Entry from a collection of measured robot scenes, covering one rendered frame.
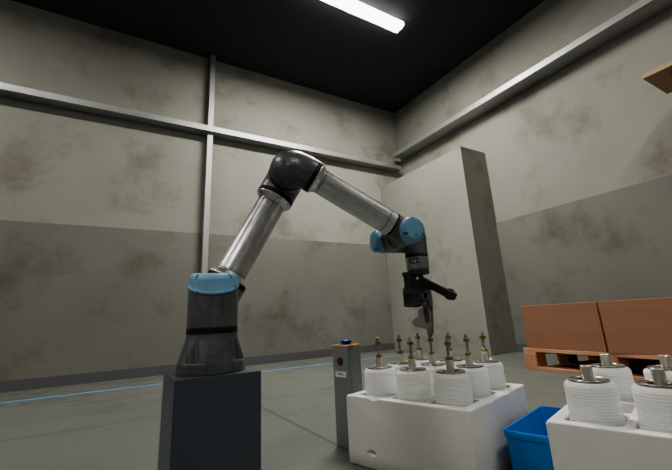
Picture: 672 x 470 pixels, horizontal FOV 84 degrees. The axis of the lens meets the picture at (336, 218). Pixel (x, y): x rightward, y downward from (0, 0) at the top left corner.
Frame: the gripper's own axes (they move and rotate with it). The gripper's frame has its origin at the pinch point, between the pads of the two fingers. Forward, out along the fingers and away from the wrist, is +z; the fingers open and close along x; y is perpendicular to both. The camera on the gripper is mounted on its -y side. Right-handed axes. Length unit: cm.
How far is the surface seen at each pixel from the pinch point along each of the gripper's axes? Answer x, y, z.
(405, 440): 18.6, 6.5, 25.4
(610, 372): 8.1, -43.5, 10.1
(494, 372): -3.0, -16.6, 11.8
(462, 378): 18.6, -9.7, 10.3
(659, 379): 31, -47, 8
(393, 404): 17.6, 9.2, 17.2
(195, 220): -154, 250, -109
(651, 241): -223, -131, -50
